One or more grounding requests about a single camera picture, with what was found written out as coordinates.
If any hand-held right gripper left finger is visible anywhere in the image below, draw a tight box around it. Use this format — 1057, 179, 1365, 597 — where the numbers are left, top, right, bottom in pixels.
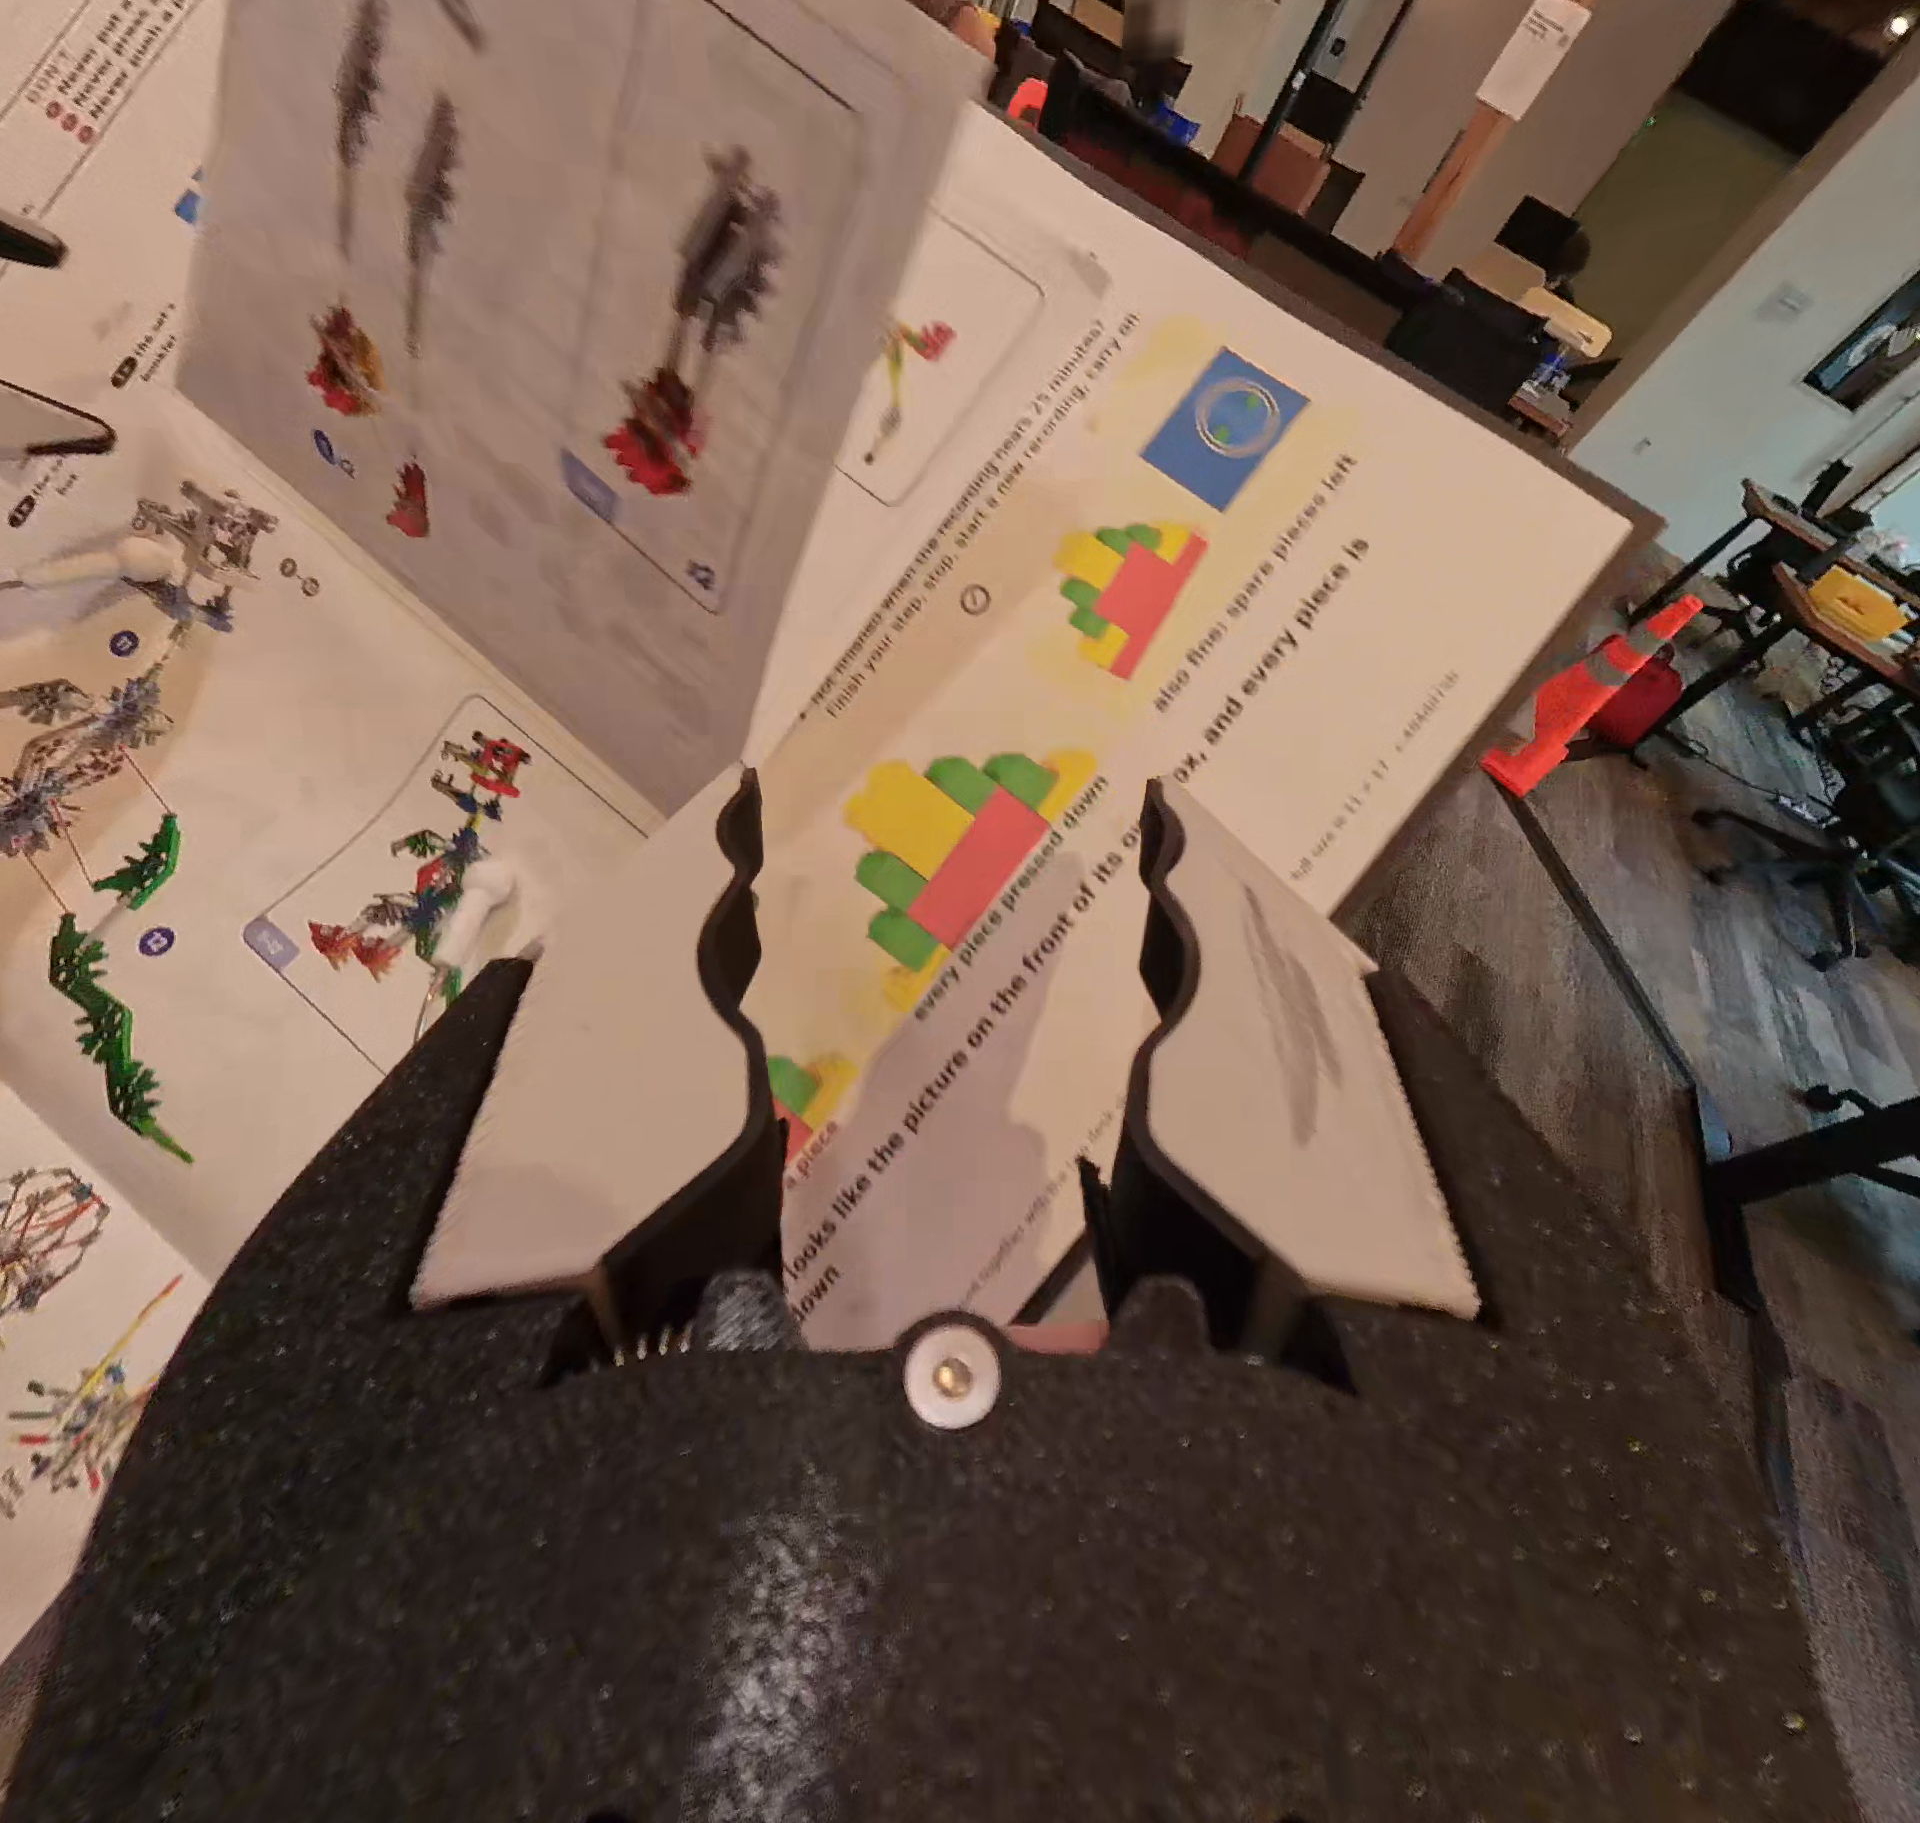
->
408, 766, 792, 1316

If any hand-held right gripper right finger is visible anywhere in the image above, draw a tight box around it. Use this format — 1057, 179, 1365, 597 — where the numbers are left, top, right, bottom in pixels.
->
1101, 776, 1487, 1366

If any building instruction sheet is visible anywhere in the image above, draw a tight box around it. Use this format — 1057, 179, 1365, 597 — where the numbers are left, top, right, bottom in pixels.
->
0, 0, 962, 1533

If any white book stand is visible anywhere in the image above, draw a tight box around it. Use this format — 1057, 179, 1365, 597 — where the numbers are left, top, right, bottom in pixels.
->
0, 532, 527, 1022

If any orange traffic cone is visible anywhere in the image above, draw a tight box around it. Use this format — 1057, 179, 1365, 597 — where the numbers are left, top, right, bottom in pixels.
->
1482, 592, 1702, 799

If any white task instruction board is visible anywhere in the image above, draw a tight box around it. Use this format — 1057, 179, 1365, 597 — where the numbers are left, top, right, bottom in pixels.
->
0, 0, 1666, 1329

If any wooden post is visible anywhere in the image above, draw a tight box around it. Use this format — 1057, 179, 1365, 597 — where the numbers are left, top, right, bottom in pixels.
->
1387, 0, 1629, 265

